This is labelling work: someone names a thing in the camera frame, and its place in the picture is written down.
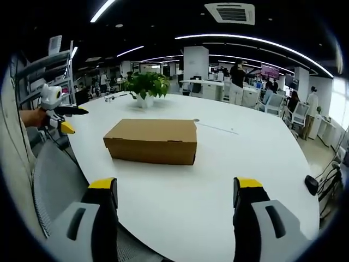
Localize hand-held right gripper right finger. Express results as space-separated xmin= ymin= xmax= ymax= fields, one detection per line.
xmin=232 ymin=176 xmax=314 ymax=262

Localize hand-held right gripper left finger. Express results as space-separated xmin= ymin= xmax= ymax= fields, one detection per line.
xmin=45 ymin=177 xmax=119 ymax=262

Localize brown cardboard shoe box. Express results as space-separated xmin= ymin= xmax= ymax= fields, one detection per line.
xmin=103 ymin=118 xmax=198 ymax=166

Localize person's left hand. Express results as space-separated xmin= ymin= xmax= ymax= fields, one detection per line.
xmin=19 ymin=108 xmax=49 ymax=128

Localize metal storage shelf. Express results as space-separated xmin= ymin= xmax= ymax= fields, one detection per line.
xmin=15 ymin=40 xmax=76 ymax=110

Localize grey mesh office chair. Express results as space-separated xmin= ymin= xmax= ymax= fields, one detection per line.
xmin=32 ymin=140 xmax=164 ymax=262

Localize black computer mouse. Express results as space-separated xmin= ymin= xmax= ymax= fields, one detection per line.
xmin=304 ymin=175 xmax=320 ymax=197

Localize green potted plant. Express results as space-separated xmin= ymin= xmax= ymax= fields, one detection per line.
xmin=123 ymin=71 xmax=171 ymax=109

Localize white office chair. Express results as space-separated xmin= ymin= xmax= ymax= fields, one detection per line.
xmin=283 ymin=101 xmax=311 ymax=135
xmin=257 ymin=93 xmax=286 ymax=117

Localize white office desk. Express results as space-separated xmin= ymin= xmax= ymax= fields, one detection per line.
xmin=178 ymin=78 xmax=232 ymax=102

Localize ceiling air conditioner vent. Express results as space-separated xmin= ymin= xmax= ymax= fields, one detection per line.
xmin=204 ymin=2 xmax=256 ymax=26

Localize black cables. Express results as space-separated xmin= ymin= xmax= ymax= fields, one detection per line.
xmin=315 ymin=152 xmax=345 ymax=203

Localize wall display screen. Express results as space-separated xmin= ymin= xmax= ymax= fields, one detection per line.
xmin=260 ymin=63 xmax=281 ymax=80

